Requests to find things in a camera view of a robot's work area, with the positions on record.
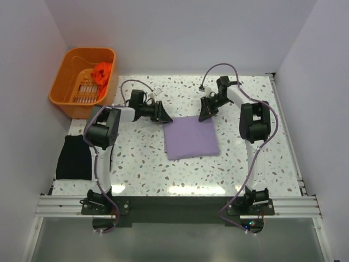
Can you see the purple t shirt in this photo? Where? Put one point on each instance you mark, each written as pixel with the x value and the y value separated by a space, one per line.
pixel 186 137

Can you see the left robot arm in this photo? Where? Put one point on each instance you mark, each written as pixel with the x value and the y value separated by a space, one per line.
pixel 100 135

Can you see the aluminium rail frame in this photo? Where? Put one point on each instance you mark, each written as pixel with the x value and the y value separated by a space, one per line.
pixel 141 169

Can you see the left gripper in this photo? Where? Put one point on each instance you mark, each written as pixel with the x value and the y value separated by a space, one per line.
pixel 159 113

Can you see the folded black t shirt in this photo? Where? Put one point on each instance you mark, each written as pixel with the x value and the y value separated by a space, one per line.
pixel 75 161

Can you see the orange t shirt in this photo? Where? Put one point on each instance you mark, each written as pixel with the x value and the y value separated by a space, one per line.
pixel 100 75

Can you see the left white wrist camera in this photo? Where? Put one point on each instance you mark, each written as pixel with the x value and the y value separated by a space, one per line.
pixel 155 93

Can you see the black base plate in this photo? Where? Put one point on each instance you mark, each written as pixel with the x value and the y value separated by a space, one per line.
pixel 125 211

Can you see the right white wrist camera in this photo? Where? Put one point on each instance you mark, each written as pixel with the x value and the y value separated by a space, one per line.
pixel 207 91

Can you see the orange plastic basket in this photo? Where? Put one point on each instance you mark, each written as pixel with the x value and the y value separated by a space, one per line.
pixel 74 90

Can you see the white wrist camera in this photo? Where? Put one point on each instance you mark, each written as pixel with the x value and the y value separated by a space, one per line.
pixel 207 91
pixel 155 93

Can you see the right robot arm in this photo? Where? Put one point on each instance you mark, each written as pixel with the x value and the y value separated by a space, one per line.
pixel 255 129

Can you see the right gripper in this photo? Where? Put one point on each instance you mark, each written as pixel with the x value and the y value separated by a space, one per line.
pixel 207 111

